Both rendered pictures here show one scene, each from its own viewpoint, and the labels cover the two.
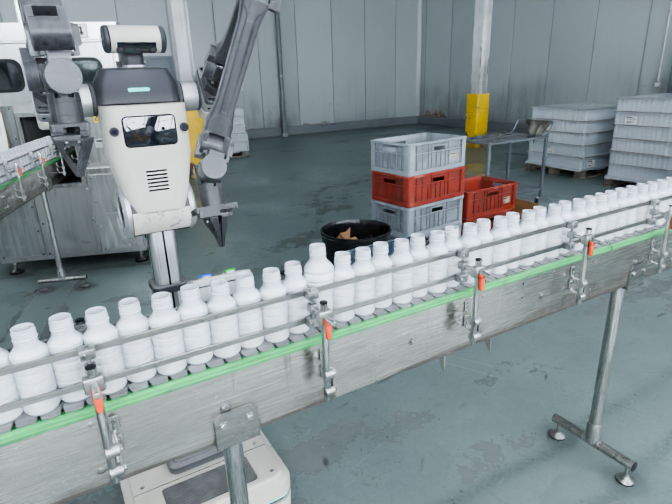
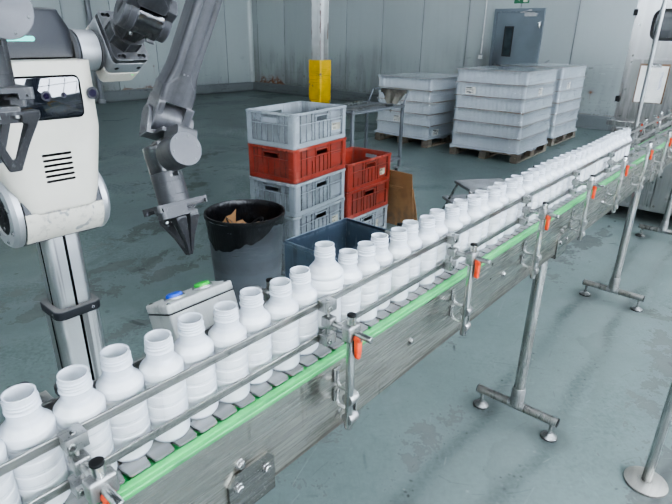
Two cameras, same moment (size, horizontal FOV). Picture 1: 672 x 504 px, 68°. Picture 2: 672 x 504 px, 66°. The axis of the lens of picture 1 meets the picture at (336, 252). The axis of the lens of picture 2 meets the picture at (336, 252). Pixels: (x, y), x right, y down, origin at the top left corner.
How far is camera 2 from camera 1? 0.39 m
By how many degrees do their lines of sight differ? 19
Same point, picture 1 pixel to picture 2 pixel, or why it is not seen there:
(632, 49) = (457, 22)
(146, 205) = (44, 202)
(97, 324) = (81, 393)
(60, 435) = not seen: outside the picture
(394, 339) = (396, 342)
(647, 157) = (486, 126)
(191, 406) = (203, 475)
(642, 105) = (480, 76)
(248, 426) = (263, 480)
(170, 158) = (75, 136)
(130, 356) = (123, 428)
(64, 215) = not seen: outside the picture
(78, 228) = not seen: outside the picture
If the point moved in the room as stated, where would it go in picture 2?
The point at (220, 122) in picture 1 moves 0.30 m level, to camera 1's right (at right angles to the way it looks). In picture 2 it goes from (181, 88) to (342, 86)
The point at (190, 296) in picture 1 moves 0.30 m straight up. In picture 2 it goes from (195, 330) to (174, 119)
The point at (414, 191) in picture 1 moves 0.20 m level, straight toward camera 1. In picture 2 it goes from (299, 166) to (303, 173)
